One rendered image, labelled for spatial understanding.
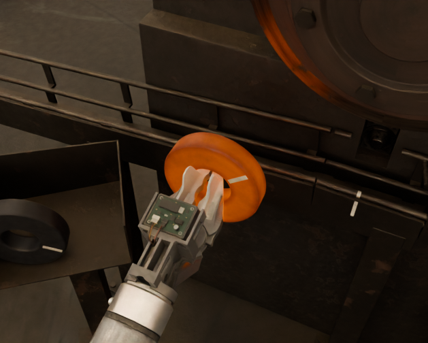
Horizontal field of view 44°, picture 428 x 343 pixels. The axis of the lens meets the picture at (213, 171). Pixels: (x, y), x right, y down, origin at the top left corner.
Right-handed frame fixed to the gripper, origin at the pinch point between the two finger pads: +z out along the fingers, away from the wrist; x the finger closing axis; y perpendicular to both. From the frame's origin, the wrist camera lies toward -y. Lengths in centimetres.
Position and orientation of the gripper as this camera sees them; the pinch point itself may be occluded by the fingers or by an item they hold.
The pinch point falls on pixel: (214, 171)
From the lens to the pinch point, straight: 77.2
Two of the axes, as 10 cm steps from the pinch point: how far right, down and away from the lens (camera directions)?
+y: -1.2, -4.8, -8.7
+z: 4.0, -8.3, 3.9
